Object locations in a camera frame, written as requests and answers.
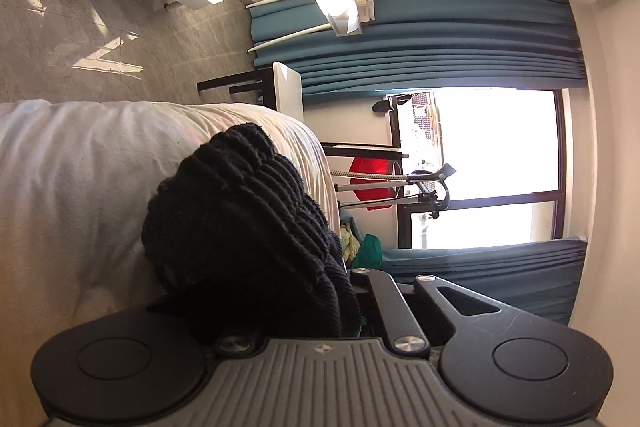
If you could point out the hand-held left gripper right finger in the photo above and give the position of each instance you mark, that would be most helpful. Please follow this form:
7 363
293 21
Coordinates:
380 302

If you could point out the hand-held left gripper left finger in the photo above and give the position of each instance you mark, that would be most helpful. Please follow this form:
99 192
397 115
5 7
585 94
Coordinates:
237 343

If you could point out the black pants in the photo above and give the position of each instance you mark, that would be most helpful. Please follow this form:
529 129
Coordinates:
240 217

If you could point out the green garment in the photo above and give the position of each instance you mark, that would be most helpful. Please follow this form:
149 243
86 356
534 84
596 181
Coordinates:
369 252

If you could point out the yellow knit garment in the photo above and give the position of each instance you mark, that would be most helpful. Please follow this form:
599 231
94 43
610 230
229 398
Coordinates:
348 244

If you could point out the narrow teal curtain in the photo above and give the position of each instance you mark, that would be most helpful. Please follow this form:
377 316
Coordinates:
500 277

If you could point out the red garment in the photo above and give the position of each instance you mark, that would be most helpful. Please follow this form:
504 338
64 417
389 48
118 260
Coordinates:
370 168

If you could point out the window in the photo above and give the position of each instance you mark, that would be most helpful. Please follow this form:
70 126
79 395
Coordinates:
490 142

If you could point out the bed with pastel sheet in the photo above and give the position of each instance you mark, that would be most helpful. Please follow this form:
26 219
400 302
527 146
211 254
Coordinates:
75 187

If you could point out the white side table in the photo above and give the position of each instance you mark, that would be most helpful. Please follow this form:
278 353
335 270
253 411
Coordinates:
287 87

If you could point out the wide teal curtain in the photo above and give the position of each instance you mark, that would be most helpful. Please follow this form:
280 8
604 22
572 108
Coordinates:
425 47

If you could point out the white tissue box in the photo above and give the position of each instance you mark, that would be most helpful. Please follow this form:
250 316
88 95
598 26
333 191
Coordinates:
365 9

